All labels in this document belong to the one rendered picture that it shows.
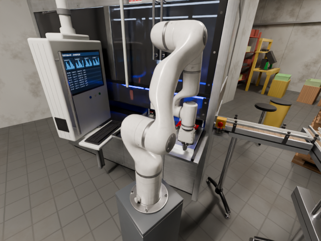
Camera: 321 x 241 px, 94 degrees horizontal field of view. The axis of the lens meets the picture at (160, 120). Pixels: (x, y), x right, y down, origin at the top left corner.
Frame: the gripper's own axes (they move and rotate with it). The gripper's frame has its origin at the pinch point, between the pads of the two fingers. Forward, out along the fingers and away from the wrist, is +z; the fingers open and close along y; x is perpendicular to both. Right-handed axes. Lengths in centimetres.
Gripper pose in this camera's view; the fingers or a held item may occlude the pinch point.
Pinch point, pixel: (185, 147)
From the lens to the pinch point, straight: 104.5
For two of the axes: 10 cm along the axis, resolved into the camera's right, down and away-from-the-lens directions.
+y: -9.0, -2.2, 3.7
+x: -4.3, 3.9, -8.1
